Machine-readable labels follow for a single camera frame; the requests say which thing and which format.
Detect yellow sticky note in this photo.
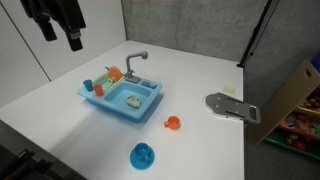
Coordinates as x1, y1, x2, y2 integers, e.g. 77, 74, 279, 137
223, 85, 236, 95

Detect black stand pole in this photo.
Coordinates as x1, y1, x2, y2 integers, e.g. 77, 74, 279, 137
237, 0, 273, 69

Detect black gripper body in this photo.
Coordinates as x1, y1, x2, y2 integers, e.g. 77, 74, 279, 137
19, 0, 87, 34

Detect orange mug with handle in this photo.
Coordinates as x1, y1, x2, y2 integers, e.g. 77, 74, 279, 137
163, 115, 182, 131

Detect blue saucer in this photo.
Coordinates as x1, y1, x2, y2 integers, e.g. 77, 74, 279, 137
129, 146, 156, 171

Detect orange tumbler cup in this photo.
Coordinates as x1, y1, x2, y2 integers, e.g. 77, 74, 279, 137
93, 83, 105, 98

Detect grey metal mounting plate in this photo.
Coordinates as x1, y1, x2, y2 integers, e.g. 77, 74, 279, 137
204, 92, 262, 126

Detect orange toy plate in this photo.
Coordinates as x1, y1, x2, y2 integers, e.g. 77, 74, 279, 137
108, 65, 123, 83

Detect blue tumbler cup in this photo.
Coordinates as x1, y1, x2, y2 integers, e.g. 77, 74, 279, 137
82, 79, 94, 92

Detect blue teacup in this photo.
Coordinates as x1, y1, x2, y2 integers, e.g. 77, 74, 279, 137
134, 142, 152, 163

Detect blue toy sink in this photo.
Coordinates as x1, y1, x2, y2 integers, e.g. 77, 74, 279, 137
77, 73, 164, 124

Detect black equipment frame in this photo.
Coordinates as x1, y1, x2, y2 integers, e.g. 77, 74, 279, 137
0, 119, 88, 180

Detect yellow dish rack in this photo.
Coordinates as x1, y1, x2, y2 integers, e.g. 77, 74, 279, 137
92, 73, 125, 93

